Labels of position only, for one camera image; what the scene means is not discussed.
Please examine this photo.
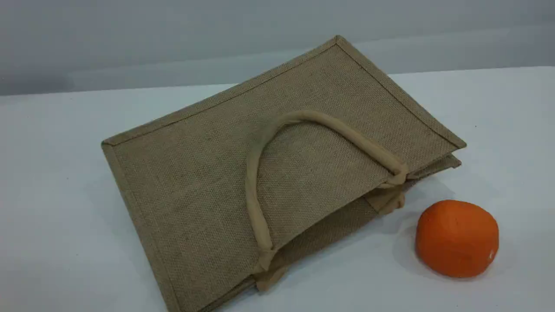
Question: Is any orange fruit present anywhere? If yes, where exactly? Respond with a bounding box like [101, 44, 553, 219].
[415, 199, 500, 278]

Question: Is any brown burlap tote bag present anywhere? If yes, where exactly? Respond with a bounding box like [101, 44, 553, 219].
[101, 35, 467, 312]

